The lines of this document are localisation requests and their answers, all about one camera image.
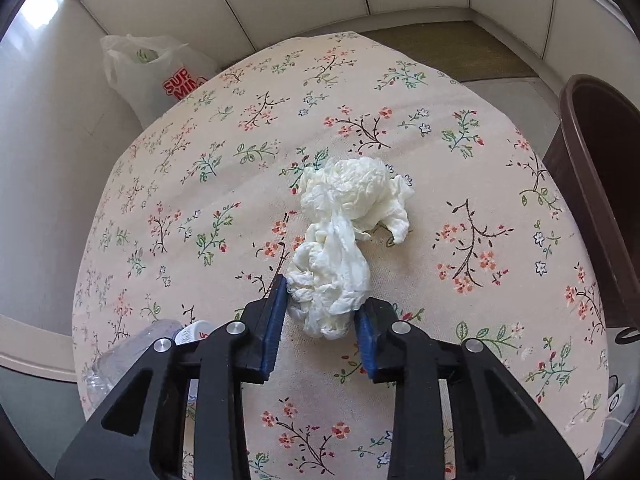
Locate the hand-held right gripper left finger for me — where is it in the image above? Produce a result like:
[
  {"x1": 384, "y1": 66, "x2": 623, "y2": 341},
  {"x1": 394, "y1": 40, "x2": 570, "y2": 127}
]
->
[{"x1": 55, "y1": 274, "x2": 290, "y2": 480}]

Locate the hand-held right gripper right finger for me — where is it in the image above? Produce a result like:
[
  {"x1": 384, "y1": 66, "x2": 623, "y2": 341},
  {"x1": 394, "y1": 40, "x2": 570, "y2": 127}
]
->
[{"x1": 352, "y1": 297, "x2": 586, "y2": 480}]

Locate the white tissue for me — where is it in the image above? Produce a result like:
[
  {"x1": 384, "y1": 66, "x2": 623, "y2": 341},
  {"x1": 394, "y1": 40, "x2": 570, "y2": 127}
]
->
[{"x1": 285, "y1": 156, "x2": 416, "y2": 342}]

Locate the brown plastic bin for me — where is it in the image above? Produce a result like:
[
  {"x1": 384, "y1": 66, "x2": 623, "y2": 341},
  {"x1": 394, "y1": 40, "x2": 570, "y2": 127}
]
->
[{"x1": 542, "y1": 74, "x2": 640, "y2": 331}]

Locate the clear plastic bottle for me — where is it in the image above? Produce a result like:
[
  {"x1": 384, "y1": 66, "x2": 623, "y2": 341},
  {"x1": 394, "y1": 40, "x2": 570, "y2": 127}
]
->
[{"x1": 85, "y1": 319, "x2": 211, "y2": 411}]

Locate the floral tablecloth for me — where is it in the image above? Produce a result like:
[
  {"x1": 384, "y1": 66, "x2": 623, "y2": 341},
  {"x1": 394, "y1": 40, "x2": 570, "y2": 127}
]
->
[{"x1": 72, "y1": 31, "x2": 611, "y2": 480}]

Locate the white plastic bag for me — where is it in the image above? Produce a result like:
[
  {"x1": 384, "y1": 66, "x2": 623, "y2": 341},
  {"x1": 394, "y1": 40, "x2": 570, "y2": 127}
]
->
[{"x1": 100, "y1": 34, "x2": 221, "y2": 128}]

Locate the green floor mat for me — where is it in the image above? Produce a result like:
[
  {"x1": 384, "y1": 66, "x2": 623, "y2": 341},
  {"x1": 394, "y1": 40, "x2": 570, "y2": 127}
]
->
[{"x1": 360, "y1": 20, "x2": 536, "y2": 83}]

